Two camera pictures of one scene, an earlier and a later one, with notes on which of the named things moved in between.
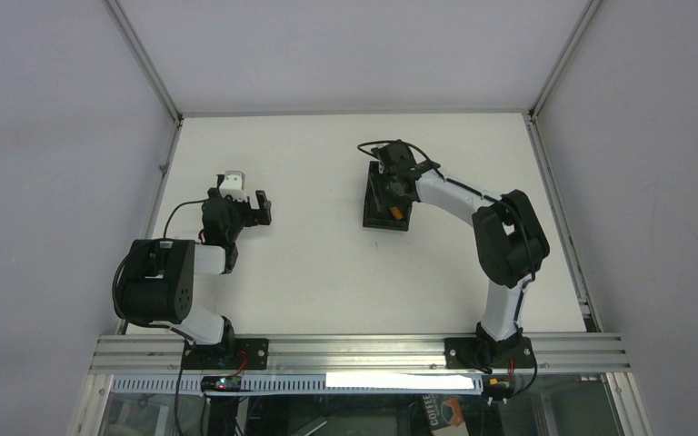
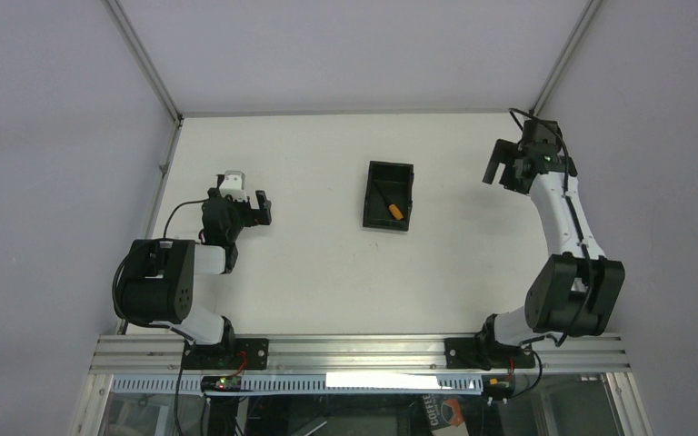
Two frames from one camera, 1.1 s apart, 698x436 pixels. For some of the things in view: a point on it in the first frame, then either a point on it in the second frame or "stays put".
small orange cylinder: x=396 y=213 stays put
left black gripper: x=252 y=213 stays put
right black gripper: x=393 y=187 → x=506 y=170
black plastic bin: x=381 y=209 stays put
